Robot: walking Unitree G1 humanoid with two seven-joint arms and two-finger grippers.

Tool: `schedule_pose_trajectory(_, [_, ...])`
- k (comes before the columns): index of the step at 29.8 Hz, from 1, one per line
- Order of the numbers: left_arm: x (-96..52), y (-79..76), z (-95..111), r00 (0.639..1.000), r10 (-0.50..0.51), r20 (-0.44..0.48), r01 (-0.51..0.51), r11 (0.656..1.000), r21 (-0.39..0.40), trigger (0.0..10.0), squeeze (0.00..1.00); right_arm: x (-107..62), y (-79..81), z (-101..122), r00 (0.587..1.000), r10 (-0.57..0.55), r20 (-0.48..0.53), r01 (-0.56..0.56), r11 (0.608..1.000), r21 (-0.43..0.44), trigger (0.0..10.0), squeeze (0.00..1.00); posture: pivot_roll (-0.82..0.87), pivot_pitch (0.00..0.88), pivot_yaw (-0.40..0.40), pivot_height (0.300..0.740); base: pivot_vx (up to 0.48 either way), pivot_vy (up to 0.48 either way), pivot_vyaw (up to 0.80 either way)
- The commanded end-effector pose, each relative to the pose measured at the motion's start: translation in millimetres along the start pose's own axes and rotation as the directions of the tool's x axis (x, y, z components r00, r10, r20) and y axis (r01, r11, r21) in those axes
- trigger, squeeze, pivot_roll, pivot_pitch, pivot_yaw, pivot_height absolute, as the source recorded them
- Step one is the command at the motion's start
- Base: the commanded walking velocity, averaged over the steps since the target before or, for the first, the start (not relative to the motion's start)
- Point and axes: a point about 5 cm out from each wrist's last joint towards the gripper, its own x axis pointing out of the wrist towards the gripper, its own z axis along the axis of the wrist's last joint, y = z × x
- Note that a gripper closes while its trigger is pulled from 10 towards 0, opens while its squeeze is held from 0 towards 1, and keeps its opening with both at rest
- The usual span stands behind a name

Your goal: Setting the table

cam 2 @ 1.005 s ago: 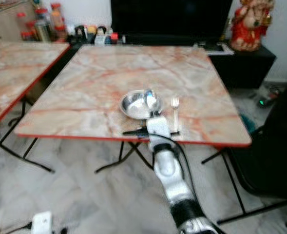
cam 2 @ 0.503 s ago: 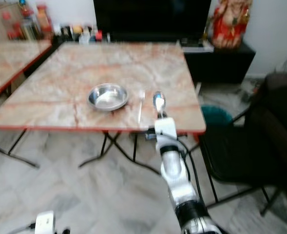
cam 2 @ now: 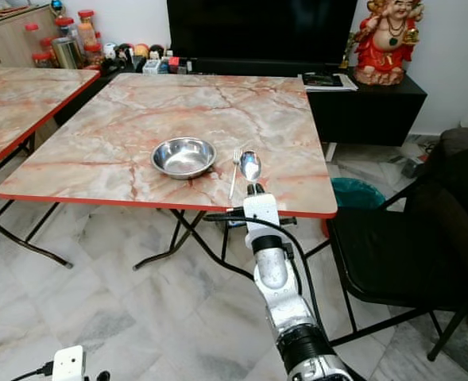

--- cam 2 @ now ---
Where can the silver spoon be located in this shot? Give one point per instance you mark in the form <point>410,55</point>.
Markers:
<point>250,165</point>

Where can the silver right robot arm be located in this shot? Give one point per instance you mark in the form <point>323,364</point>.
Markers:
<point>281,298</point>

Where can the silver fork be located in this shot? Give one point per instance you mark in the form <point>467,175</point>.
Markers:
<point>234,173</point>

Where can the stainless steel bowl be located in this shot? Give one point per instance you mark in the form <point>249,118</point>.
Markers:
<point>183,157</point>

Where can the teal waste bin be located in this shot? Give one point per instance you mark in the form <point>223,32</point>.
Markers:
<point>354,193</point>

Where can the marble folding table with bowl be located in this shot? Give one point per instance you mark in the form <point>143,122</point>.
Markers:
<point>154,119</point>

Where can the magazine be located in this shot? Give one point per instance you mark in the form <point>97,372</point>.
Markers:
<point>329,81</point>

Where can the black folding chair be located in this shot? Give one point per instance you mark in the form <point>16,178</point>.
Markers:
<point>392,246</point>

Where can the black television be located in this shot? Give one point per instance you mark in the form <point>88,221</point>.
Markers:
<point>261,30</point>

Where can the small white box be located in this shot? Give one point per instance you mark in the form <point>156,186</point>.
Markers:
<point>153,67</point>

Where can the red laughing Buddha statue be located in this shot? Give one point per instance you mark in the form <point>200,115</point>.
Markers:
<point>386,46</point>

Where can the steel canister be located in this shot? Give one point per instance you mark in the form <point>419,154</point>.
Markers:
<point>67,53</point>

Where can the tall red-lid plastic jar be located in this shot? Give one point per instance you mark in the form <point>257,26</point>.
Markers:
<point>87,28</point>

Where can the bare marble folding table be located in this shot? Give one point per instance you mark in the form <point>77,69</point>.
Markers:
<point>19,111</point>

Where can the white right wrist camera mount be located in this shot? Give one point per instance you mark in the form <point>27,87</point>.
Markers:
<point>262,214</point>

